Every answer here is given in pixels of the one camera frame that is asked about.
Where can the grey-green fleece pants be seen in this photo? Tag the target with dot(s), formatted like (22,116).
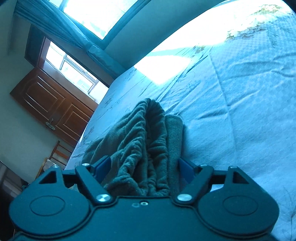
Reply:
(144,147)

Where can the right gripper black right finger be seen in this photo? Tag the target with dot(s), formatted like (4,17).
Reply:
(196,179)

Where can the blue left curtain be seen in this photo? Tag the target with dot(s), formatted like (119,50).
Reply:
(48,18)

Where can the wooden chair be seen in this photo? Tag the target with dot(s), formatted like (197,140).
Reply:
(59,156)

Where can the brown wooden door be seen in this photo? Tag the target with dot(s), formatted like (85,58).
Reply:
(64,113)

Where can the bedroom window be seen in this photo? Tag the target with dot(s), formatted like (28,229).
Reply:
(100,21)

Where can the black flat television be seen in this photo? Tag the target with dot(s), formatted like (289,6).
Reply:
(11,184)

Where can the blue floral bed sheet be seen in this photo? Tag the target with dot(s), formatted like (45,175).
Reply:
(229,74)

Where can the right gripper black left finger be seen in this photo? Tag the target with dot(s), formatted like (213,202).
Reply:
(90,177)

